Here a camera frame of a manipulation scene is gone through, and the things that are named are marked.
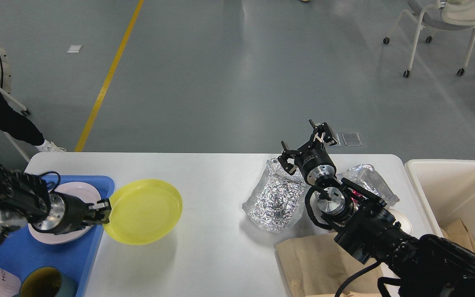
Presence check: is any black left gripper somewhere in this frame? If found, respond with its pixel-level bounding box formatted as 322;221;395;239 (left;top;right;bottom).
31;192;113;235

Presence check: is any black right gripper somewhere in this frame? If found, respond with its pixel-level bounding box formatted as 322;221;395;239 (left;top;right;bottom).
277;120;338;185

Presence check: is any yellow plastic plate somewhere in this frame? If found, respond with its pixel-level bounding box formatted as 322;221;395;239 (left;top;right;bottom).
103;179;183;245

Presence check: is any dark green mug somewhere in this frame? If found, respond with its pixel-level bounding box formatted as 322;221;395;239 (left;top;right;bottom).
15;266;78;297

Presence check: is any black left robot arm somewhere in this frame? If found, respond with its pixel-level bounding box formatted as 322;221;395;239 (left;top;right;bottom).
0;163;113;245

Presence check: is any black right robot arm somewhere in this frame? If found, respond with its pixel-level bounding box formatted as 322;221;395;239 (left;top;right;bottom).
277;120;475;297

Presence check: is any pink plate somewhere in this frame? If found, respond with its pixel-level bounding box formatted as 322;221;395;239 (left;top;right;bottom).
28;181;101;245

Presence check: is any crumpled foil tray left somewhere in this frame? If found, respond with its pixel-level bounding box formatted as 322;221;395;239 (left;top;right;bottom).
242;158;310;233

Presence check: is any foil tray right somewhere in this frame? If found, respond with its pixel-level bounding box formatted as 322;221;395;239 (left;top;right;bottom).
336;164;400;209

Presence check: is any blue plastic tray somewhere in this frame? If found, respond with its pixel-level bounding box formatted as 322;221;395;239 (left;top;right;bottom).
0;175;115;297

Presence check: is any brown paper bag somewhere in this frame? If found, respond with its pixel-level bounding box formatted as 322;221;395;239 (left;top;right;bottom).
275;232;375;297

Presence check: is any white paper cup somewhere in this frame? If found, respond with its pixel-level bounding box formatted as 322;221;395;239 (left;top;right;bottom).
388;208;413;235

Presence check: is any beige waste bin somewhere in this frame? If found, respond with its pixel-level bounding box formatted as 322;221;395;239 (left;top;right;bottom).
405;159;475;240

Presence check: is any brown paper in bin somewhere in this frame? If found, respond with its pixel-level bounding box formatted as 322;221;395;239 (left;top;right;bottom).
440;219;475;253

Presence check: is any white office chair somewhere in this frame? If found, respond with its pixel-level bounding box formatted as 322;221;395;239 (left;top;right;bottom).
383;0;475;78

